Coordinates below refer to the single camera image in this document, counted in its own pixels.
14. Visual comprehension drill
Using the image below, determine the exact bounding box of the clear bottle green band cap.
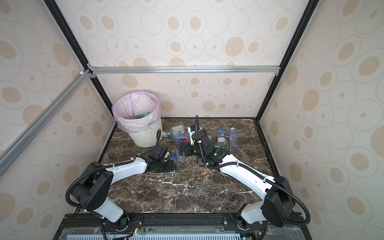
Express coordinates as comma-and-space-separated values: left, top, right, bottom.
163, 124, 185, 138

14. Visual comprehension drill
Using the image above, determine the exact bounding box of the black frame post left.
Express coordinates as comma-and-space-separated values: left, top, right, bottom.
43, 0, 113, 114

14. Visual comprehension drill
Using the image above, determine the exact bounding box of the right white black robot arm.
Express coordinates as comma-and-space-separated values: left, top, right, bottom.
186, 125, 295, 230

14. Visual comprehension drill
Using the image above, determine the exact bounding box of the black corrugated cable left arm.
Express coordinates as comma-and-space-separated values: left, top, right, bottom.
64, 128, 163, 209

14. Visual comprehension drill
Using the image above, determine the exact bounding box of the clear bottle pale label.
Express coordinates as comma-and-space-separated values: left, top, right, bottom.
229, 127, 239, 152

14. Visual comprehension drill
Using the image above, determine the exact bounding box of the small Pepsi water bottle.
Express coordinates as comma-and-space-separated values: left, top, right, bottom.
217, 127, 227, 146

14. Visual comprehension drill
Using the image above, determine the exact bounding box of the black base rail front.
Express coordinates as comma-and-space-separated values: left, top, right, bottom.
54, 213, 311, 240

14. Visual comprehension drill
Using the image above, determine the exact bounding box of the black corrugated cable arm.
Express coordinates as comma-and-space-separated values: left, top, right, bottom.
194, 115, 312, 226
64, 128, 163, 209

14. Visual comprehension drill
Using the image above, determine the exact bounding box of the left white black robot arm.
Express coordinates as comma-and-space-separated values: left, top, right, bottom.
66, 145, 175, 226

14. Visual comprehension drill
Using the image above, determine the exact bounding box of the small blue label bottle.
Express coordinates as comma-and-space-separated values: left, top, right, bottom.
165, 172, 175, 180

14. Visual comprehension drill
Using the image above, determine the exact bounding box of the green bottle yellow cap right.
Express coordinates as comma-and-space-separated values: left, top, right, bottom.
215, 146, 231, 152

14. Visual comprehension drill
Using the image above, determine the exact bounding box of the soda water bottle blue cap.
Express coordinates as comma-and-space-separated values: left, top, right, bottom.
174, 142, 187, 163

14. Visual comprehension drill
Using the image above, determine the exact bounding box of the horizontal aluminium rail back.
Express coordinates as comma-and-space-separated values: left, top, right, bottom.
91, 66, 280, 74

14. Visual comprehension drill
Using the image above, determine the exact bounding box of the aluminium rail left wall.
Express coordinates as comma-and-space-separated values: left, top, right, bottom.
1, 70, 91, 175

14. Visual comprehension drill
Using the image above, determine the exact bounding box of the black frame post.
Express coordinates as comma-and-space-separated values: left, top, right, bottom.
43, 0, 113, 114
256, 0, 319, 123

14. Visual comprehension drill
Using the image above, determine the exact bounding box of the black frame post right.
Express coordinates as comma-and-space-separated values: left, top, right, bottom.
256, 0, 319, 123

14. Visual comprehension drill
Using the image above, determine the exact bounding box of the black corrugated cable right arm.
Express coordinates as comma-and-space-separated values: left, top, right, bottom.
194, 115, 312, 226

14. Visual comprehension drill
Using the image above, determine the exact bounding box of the Fiji bottle blue cap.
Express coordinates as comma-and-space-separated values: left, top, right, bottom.
168, 133, 190, 143

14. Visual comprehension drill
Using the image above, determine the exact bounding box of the pink bin liner bag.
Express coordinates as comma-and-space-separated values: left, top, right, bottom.
112, 91, 161, 133

